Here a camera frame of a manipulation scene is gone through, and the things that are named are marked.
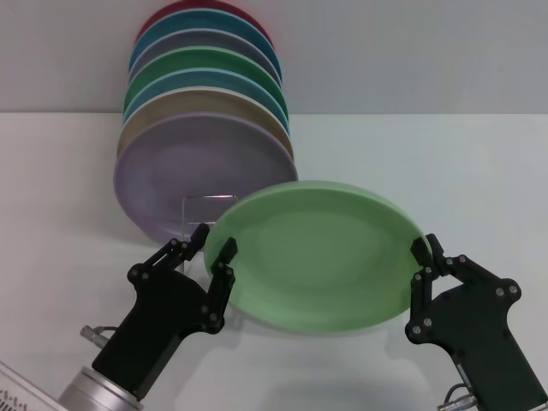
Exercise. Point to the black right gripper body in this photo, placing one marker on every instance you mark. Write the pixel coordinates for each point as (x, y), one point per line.
(479, 338)

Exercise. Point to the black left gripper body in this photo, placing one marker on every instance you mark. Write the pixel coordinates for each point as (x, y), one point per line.
(154, 317)

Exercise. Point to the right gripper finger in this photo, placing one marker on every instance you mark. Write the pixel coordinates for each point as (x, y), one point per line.
(475, 274)
(424, 295)

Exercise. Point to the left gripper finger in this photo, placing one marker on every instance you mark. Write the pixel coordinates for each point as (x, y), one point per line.
(164, 257)
(220, 291)

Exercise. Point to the light green plate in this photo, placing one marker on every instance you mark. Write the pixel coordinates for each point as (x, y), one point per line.
(317, 257)

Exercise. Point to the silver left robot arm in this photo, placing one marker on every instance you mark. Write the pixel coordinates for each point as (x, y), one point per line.
(98, 389)

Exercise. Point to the lavender plate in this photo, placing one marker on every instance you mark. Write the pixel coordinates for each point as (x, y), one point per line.
(192, 162)

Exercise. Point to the beige plate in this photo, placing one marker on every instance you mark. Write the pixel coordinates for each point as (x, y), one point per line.
(192, 103)

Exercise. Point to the light blue plate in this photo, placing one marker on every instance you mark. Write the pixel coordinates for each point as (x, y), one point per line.
(201, 79)

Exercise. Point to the dark green plate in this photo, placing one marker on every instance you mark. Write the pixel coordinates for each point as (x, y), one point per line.
(201, 60)

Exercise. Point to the grey purple plate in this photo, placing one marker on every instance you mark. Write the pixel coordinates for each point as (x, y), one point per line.
(201, 40)

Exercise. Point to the teal blue plate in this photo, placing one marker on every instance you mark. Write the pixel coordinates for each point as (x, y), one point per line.
(205, 21)

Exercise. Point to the red plate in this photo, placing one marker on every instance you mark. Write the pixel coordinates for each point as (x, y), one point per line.
(156, 17)

